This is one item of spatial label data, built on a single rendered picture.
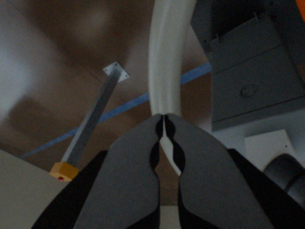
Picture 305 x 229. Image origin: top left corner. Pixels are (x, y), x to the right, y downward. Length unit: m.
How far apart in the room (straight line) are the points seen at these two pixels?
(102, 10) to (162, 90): 1.48
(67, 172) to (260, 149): 1.06
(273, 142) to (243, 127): 0.12
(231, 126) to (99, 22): 1.28
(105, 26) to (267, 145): 1.39
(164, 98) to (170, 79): 0.02
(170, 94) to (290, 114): 0.70
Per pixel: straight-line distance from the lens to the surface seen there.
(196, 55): 1.60
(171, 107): 0.17
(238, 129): 0.87
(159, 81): 0.15
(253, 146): 0.89
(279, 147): 0.86
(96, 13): 1.64
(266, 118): 0.84
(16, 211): 6.22
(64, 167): 1.27
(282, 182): 0.84
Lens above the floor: 1.36
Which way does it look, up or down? 38 degrees down
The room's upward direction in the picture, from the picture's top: 165 degrees counter-clockwise
